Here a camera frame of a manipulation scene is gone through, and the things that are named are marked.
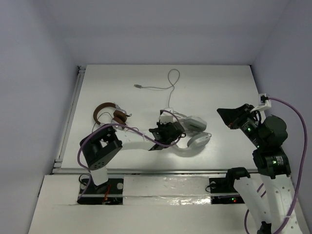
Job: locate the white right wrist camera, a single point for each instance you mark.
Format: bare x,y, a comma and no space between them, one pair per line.
264,103

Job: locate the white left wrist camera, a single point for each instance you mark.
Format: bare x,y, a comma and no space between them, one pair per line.
166,116

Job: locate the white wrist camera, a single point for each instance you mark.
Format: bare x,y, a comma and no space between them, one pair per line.
166,116
264,103

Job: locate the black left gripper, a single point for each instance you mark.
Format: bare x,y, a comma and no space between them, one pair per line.
160,133

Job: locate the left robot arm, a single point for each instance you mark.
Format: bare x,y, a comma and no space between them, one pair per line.
100,147

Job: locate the aluminium rail left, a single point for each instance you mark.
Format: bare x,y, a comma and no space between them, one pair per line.
69,119

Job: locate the white over-ear headphones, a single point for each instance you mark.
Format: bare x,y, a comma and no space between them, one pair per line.
195,127

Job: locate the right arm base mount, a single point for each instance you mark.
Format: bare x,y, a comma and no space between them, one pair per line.
221,192

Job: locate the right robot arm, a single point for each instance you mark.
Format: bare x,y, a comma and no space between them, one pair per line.
277,216

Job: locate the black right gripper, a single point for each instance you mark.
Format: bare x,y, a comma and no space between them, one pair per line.
230,116

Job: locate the brown over-ear headphones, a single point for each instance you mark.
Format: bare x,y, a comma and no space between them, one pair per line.
120,115

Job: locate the aluminium rail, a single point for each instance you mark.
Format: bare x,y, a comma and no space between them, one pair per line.
67,171
69,119

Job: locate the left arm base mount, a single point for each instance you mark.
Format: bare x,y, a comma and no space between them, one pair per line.
109,194

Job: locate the aluminium rail front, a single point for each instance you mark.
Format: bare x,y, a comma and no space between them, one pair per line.
67,171

